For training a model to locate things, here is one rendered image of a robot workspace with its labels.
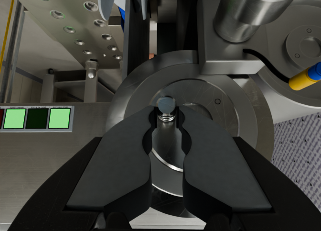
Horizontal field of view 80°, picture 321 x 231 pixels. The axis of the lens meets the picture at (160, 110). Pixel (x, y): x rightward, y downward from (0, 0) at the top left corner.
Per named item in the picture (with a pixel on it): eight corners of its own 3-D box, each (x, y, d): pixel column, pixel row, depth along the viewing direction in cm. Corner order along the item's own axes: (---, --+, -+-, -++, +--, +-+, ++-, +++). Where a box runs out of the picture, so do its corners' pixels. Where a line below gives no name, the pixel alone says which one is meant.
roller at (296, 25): (364, -10, 19) (395, 107, 17) (252, 81, 44) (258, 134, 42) (242, -7, 20) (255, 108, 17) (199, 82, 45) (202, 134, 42)
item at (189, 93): (224, 189, 14) (128, 151, 15) (217, 184, 16) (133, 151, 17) (252, 95, 15) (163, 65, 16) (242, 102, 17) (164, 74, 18)
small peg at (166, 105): (179, 97, 13) (174, 118, 12) (177, 107, 15) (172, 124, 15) (159, 92, 13) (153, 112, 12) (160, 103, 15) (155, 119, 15)
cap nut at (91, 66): (96, 60, 52) (95, 76, 51) (101, 66, 56) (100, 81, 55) (82, 60, 52) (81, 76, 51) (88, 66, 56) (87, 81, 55)
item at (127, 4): (132, -65, 23) (126, 83, 19) (149, 44, 46) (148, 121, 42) (128, -65, 23) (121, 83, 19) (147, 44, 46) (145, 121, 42)
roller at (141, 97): (249, 60, 18) (267, 196, 15) (200, 114, 43) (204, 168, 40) (123, 65, 18) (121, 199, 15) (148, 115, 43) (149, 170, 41)
